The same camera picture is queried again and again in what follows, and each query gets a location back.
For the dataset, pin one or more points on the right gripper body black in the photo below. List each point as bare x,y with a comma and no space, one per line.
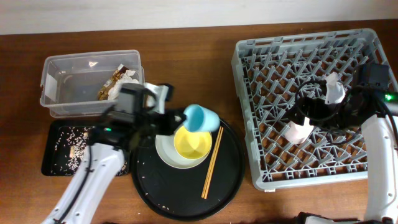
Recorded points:
320,111

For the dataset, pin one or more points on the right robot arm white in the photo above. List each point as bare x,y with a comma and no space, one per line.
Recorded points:
370,107

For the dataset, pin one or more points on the brown snack wrapper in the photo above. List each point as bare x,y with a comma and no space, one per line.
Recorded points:
117,75

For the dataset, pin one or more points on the round black serving tray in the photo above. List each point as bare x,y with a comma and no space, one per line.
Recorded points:
176,193

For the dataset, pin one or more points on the grey round plate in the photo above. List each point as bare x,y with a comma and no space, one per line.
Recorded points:
166,150

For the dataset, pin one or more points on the clear plastic waste bin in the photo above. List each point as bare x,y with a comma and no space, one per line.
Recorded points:
70,83

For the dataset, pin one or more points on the wooden chopstick right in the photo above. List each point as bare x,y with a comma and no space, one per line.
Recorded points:
214,161

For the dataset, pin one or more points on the food scraps and shells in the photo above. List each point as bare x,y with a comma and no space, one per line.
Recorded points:
67,149

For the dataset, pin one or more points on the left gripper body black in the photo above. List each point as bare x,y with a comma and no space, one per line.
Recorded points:
153,124

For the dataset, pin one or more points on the grey dishwasher rack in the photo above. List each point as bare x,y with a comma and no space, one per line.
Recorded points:
267,74

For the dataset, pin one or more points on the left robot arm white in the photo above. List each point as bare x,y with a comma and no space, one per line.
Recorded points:
96,171

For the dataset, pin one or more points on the white napkin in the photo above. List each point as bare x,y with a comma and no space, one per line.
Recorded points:
128,77

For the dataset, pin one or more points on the yellow bowl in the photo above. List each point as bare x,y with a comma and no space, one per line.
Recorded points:
191,145

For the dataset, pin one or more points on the blue plastic cup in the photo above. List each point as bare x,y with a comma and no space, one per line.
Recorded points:
200,119

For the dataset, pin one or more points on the black rectangular tray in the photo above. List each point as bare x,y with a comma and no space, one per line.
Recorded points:
53,127

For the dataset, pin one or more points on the pink plastic cup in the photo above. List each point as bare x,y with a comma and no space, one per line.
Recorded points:
298,134

